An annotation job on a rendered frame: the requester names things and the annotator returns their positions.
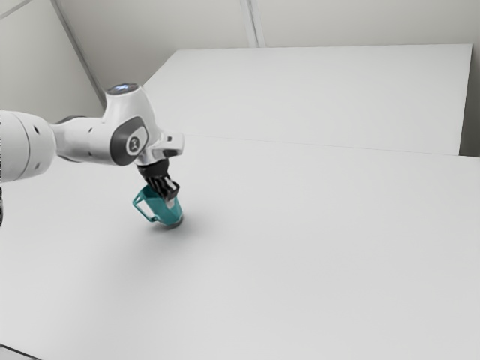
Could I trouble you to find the teal faceted mug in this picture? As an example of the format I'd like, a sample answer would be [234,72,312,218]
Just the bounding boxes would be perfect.
[131,185,185,228]

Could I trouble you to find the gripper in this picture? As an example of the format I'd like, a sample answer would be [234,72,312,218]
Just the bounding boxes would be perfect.
[136,159,182,211]

